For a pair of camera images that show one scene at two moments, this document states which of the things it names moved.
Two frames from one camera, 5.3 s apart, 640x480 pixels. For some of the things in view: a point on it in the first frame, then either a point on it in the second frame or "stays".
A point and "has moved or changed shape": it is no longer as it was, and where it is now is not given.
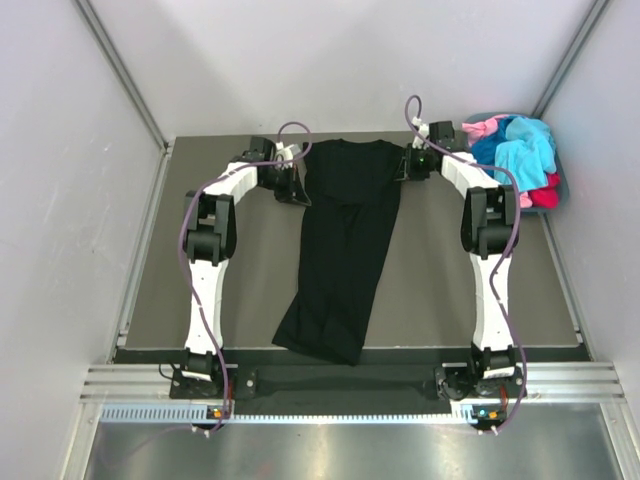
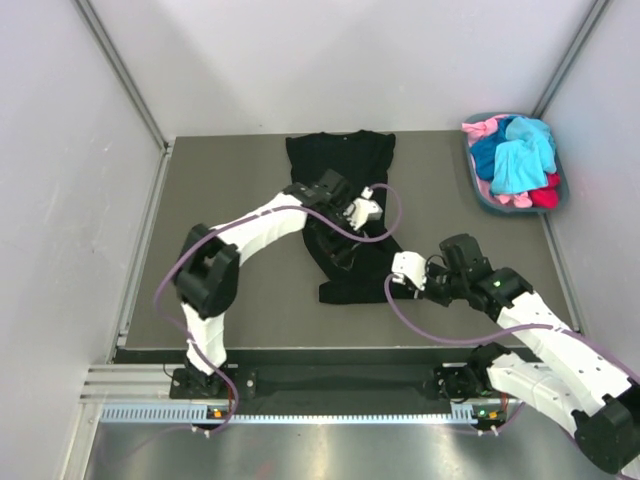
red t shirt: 547,197 stays
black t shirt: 351,194 has moved or changed shape
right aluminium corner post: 593,19 stays
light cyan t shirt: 529,155 stays
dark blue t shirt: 483,149 stays
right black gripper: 406,169 → 427,293
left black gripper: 293,190 → 338,252
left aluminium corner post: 129,86 stays
